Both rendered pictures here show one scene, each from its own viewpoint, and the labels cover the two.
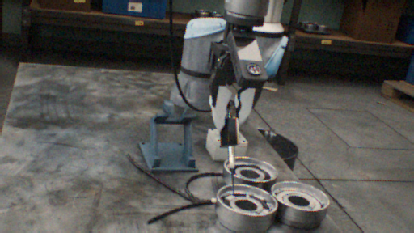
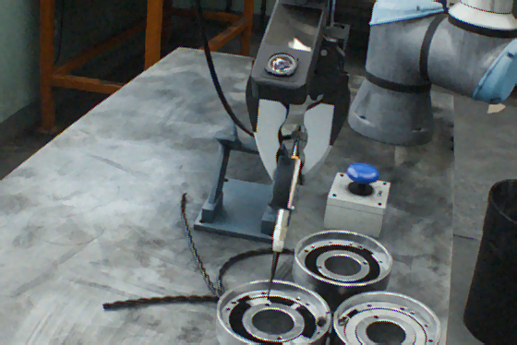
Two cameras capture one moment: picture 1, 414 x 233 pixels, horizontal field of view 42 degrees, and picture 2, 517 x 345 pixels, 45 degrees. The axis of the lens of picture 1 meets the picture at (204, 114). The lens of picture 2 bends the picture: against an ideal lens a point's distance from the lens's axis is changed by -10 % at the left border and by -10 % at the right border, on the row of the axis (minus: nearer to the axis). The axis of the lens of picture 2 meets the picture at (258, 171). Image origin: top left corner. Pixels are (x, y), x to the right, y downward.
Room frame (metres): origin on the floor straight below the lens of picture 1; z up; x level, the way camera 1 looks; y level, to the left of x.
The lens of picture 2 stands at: (0.39, -0.32, 1.23)
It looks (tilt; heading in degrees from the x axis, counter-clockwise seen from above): 27 degrees down; 30
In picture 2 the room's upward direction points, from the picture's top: 5 degrees clockwise
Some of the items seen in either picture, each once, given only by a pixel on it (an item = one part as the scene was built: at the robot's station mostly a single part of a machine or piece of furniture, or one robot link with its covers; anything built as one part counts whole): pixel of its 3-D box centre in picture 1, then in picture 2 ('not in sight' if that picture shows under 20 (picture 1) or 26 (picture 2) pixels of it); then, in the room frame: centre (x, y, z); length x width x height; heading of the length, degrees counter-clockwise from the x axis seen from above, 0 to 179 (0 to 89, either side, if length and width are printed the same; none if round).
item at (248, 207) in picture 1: (245, 209); (272, 327); (0.83, -0.10, 0.82); 0.10 x 0.10 x 0.04
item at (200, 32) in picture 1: (209, 43); (408, 36); (1.43, 0.02, 0.97); 0.13 x 0.12 x 0.14; 82
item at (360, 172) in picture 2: not in sight; (361, 185); (1.10, -0.06, 0.85); 0.04 x 0.04 x 0.05
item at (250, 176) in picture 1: (249, 177); (342, 271); (0.96, -0.11, 0.82); 0.10 x 0.10 x 0.04
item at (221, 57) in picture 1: (237, 48); (308, 27); (0.95, -0.04, 1.07); 0.09 x 0.08 x 0.12; 20
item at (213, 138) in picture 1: (226, 143); (358, 202); (1.10, -0.06, 0.82); 0.08 x 0.07 x 0.05; 17
